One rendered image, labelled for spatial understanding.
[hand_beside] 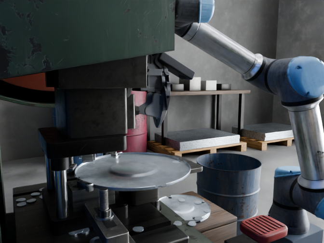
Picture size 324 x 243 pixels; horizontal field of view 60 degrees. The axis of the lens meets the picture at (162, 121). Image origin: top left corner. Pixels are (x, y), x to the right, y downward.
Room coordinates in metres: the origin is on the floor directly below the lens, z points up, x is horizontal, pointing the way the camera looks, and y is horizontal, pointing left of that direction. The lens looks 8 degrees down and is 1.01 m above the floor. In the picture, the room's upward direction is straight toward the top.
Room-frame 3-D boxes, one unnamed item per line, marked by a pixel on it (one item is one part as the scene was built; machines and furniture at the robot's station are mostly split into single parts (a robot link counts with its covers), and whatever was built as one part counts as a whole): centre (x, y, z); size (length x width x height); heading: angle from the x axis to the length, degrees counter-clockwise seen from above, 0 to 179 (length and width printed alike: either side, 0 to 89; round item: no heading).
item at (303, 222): (1.03, -0.49, 0.50); 0.15 x 0.15 x 0.10
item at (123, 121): (0.65, 0.15, 1.04); 0.17 x 0.15 x 0.30; 119
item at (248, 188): (1.79, -0.44, 0.24); 0.42 x 0.42 x 0.48
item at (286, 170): (1.02, -0.49, 0.62); 0.13 x 0.12 x 0.14; 18
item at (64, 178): (0.53, 0.20, 0.81); 0.02 x 0.02 x 0.14
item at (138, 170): (0.69, 0.07, 0.78); 0.29 x 0.29 x 0.01
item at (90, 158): (0.64, 0.18, 0.84); 0.05 x 0.03 x 0.04; 29
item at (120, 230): (0.49, 0.10, 0.76); 0.17 x 0.06 x 0.10; 29
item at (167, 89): (0.71, 0.00, 0.97); 0.05 x 0.02 x 0.09; 29
